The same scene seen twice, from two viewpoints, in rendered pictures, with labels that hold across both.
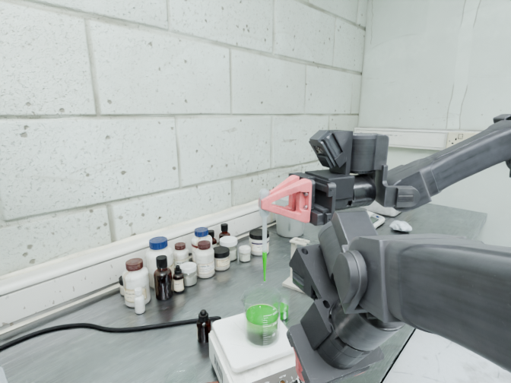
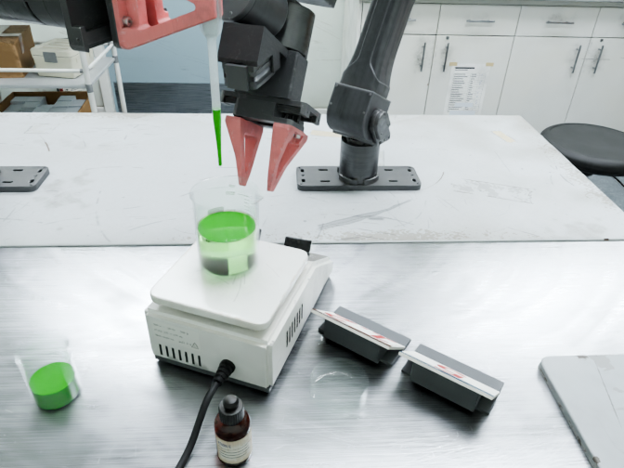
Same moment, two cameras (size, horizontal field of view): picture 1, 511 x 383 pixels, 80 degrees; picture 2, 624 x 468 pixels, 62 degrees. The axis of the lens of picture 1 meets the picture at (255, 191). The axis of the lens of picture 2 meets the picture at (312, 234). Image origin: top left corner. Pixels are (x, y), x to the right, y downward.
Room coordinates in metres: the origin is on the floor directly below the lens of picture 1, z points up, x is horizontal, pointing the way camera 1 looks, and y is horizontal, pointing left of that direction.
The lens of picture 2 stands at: (0.70, 0.33, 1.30)
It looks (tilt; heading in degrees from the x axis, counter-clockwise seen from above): 34 degrees down; 222
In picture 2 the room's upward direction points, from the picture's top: 2 degrees clockwise
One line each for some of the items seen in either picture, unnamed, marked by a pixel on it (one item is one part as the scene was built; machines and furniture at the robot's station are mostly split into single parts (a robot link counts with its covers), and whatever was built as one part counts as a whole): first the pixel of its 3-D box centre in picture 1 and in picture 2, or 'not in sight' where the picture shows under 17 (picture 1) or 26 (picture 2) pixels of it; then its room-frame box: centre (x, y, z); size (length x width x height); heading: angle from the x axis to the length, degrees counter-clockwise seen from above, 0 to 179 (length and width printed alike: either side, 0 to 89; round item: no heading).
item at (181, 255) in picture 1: (180, 257); not in sight; (0.83, 0.22, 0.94); 0.05 x 0.05 x 0.09
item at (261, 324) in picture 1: (260, 317); (229, 230); (0.44, -0.01, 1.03); 0.07 x 0.06 x 0.08; 115
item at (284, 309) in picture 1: (280, 304); (50, 371); (0.62, -0.06, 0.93); 0.04 x 0.04 x 0.06
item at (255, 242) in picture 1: (258, 242); not in sight; (0.96, -0.01, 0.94); 0.07 x 0.07 x 0.07
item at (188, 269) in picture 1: (188, 273); not in sight; (0.76, 0.18, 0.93); 0.05 x 0.05 x 0.05
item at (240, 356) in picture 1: (253, 335); (233, 274); (0.45, 0.00, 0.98); 0.12 x 0.12 x 0.01; 24
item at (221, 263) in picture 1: (220, 257); not in sight; (0.85, 0.11, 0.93); 0.05 x 0.05 x 0.06
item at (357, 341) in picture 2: not in sight; (361, 325); (0.36, 0.10, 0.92); 0.09 x 0.06 x 0.04; 99
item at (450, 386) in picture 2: not in sight; (452, 369); (0.35, 0.20, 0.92); 0.09 x 0.06 x 0.04; 99
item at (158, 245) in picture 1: (160, 261); not in sight; (0.76, 0.26, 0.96); 0.07 x 0.07 x 0.13
